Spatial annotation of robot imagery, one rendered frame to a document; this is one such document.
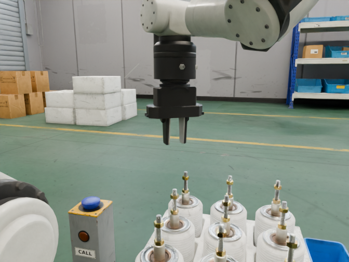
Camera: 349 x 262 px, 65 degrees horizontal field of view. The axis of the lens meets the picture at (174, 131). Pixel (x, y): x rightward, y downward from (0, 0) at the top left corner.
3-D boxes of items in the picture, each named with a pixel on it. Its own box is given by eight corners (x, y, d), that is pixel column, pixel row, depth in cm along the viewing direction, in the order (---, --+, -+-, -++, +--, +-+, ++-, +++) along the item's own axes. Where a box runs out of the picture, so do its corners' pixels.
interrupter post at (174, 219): (177, 229, 63) (177, 216, 62) (168, 227, 64) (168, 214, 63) (180, 224, 65) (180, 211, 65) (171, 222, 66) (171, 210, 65)
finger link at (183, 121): (183, 144, 59) (184, 116, 58) (178, 141, 62) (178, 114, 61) (190, 143, 60) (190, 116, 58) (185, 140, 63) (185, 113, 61)
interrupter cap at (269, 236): (302, 255, 54) (303, 252, 54) (262, 248, 56) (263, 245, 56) (297, 234, 61) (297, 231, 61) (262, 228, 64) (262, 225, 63)
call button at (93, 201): (94, 213, 58) (93, 205, 58) (78, 211, 59) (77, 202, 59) (104, 205, 62) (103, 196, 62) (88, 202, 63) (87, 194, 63)
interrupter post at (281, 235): (287, 245, 57) (288, 231, 57) (274, 243, 58) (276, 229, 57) (285, 238, 60) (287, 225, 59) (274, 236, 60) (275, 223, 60)
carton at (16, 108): (26, 116, 372) (23, 93, 365) (11, 118, 350) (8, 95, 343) (9, 114, 381) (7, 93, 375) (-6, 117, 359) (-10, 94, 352)
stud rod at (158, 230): (156, 251, 53) (155, 216, 51) (157, 248, 54) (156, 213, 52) (161, 252, 53) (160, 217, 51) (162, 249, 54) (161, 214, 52)
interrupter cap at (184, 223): (185, 237, 60) (185, 235, 60) (153, 231, 62) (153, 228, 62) (193, 220, 67) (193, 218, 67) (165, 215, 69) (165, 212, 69)
